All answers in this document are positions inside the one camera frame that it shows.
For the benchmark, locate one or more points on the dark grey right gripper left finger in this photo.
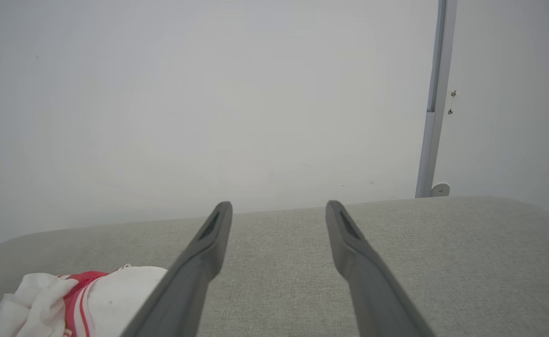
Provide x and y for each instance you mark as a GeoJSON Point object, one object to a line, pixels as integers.
{"type": "Point", "coordinates": [185, 285]}

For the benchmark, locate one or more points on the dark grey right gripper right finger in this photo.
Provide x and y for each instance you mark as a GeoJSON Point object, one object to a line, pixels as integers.
{"type": "Point", "coordinates": [373, 290]}

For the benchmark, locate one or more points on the red and white jersey shirt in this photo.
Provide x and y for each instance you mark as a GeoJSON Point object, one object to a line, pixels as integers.
{"type": "Point", "coordinates": [115, 299]}

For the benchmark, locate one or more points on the grey fabric sofa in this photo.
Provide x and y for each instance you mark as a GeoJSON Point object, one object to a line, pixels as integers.
{"type": "Point", "coordinates": [279, 271]}

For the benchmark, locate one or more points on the grey metal pole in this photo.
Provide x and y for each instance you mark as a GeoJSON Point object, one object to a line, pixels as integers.
{"type": "Point", "coordinates": [436, 93]}

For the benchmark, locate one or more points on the round metal pole bracket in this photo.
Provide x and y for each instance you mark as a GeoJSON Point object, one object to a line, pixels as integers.
{"type": "Point", "coordinates": [441, 189]}

